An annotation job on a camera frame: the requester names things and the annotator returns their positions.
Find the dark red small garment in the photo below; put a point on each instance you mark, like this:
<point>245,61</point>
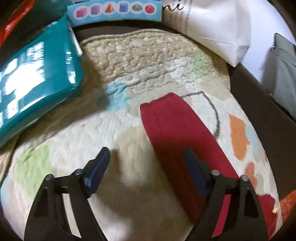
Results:
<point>173,126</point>

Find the blue shapes toy box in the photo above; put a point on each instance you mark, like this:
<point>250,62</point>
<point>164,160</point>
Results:
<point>87,12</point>

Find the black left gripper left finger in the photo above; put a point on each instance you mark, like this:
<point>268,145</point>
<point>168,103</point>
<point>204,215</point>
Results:
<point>61,210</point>

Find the cream quilted patchwork blanket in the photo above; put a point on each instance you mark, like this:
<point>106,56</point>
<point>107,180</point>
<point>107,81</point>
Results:
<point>134,200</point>

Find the teal cardboard box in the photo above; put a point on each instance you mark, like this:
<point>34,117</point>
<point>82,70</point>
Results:
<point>39,77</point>

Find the orange floral fabric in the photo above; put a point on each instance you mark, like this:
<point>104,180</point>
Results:
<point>287,204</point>

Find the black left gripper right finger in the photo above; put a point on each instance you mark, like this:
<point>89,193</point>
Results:
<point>232,210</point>

